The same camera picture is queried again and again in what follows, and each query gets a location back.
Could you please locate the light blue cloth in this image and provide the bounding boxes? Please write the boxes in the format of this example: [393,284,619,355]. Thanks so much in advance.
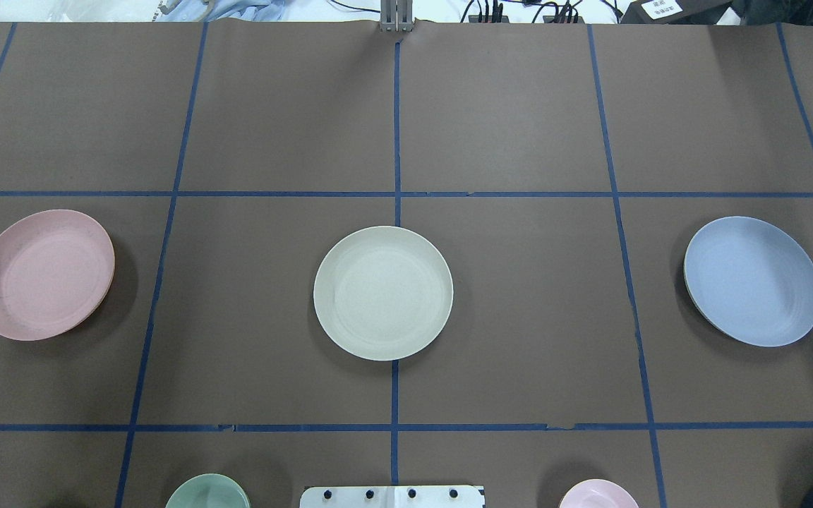
[199,1,287,22]

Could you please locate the pink plate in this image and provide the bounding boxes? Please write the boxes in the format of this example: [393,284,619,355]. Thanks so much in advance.
[0,209,116,341]

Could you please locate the pink bowl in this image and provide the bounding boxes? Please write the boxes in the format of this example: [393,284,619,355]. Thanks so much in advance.
[558,478,639,508]

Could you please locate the top camera mount bracket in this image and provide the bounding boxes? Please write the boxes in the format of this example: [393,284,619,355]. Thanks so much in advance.
[380,0,415,32]

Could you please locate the cream plate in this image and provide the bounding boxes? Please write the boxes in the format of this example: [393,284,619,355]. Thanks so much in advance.
[313,226,454,361]

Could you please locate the green bowl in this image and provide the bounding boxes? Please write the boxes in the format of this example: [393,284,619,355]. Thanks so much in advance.
[165,473,251,507]

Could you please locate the blue plate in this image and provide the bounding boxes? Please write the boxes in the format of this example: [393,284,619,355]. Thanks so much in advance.
[682,216,813,348]

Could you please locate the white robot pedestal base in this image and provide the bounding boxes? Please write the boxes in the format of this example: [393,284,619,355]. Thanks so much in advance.
[299,485,486,507]

